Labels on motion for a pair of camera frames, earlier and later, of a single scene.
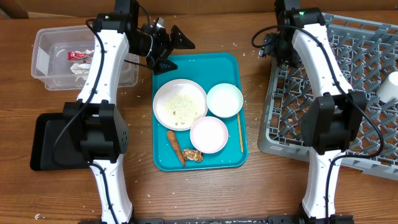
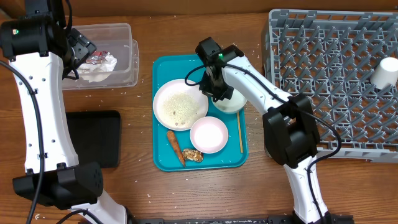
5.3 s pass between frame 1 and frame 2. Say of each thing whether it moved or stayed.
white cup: moved
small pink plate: stayed
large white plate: stayed
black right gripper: moved
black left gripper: moved
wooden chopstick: stayed
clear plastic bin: stayed
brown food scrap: stayed
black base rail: stayed
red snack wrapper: moved
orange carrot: stayed
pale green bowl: moved
